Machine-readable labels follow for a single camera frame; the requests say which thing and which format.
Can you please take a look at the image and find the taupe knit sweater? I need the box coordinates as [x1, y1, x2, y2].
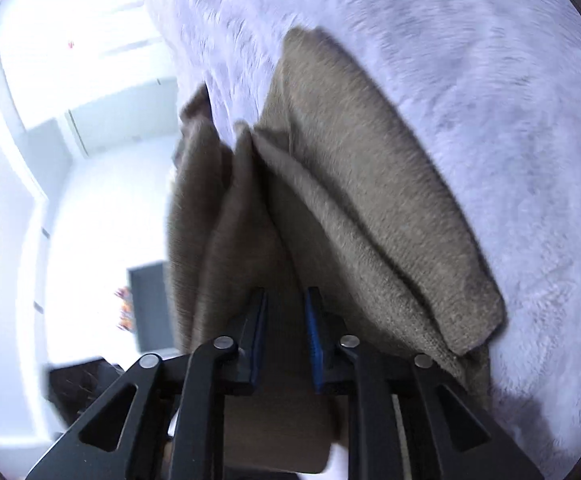
[167, 28, 504, 474]

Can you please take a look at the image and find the lavender embossed bed blanket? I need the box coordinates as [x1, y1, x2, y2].
[150, 0, 581, 479]

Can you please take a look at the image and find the wall mounted dark screen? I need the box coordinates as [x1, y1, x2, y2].
[128, 262, 176, 353]

